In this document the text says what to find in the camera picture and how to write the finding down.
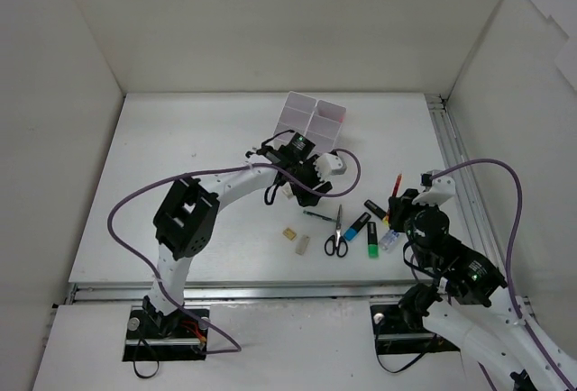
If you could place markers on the beige long eraser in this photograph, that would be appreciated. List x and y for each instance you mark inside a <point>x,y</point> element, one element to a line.
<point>302,245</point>

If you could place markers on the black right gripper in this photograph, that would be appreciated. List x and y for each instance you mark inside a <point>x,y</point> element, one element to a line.
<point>398,210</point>

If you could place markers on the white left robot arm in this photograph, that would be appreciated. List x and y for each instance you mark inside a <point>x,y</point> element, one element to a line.
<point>186,218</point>

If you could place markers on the green pen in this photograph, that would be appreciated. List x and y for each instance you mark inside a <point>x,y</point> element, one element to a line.
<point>319,216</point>

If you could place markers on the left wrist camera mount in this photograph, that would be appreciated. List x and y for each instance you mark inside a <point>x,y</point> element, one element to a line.
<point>328,165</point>

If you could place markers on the blue highlighter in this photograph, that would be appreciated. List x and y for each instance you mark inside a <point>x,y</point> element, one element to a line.
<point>357,226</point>

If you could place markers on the orange red pen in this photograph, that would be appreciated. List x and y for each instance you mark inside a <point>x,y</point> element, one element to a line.
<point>397,185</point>

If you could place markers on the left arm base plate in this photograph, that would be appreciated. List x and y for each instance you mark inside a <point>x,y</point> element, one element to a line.
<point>185,340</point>

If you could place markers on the tan small eraser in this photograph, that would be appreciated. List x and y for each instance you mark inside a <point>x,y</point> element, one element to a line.
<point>289,233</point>

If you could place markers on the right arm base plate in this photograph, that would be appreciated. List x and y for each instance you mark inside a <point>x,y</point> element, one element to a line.
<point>395,337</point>

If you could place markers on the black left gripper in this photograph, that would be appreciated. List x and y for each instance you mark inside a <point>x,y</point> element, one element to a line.
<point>309,179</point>

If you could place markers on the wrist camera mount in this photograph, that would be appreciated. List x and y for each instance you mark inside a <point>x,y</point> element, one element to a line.
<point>328,165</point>
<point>437,189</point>

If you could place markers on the green highlighter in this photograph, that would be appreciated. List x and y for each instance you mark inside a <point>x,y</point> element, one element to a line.
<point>372,240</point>

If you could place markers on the white divided organizer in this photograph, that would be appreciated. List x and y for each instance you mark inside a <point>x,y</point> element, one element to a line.
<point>296,113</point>
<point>324,128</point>

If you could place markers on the white divided organizer right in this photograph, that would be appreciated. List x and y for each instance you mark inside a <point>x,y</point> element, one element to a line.
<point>324,128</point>

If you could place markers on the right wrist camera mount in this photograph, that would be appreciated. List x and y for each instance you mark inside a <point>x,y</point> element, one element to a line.
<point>437,189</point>

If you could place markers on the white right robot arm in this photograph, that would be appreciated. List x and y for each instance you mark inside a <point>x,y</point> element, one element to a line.
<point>468,301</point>

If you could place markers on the yellow highlighter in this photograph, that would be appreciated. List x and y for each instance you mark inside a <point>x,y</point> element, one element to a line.
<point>379,212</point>

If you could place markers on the white divided organizer left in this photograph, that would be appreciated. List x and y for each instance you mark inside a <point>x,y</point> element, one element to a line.
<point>296,113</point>

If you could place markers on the black handled scissors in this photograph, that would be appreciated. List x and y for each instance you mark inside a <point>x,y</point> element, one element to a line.
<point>336,244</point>

